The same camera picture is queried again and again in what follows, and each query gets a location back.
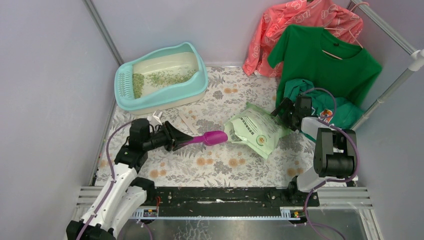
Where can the green cat litter bag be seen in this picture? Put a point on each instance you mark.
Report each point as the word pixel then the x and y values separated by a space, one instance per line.
pixel 257 129

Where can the metal clothes rack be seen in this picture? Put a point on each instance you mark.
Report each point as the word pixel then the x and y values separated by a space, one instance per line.
pixel 391 137

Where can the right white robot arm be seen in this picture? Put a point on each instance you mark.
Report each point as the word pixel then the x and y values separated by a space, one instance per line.
pixel 335 157

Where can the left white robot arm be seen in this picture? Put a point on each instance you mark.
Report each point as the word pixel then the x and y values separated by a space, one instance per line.
pixel 125 190

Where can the teal cat litter box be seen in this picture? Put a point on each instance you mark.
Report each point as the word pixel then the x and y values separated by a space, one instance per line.
pixel 182 56

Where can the pink patterned garment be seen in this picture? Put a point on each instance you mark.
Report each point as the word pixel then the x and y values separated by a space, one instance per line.
pixel 341 22

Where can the green jersey with orange logo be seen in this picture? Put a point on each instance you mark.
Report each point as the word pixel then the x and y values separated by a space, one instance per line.
pixel 337 111

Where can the floral patterned mat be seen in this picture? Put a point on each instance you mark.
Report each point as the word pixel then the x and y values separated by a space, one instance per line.
pixel 227 164

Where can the green t-shirt on hanger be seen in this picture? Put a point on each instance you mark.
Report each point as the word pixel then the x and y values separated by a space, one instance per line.
pixel 314 54

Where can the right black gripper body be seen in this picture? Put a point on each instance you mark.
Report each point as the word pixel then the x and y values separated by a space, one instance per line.
pixel 294 114

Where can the purple litter scoop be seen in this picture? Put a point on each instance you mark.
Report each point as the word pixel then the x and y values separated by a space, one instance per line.
pixel 210 138

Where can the green litter pile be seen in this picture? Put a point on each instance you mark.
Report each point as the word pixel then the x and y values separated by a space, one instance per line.
pixel 144 84

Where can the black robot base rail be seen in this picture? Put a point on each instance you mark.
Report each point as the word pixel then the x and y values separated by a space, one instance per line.
pixel 221 202

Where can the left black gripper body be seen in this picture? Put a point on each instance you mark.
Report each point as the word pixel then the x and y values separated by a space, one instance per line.
pixel 161 138

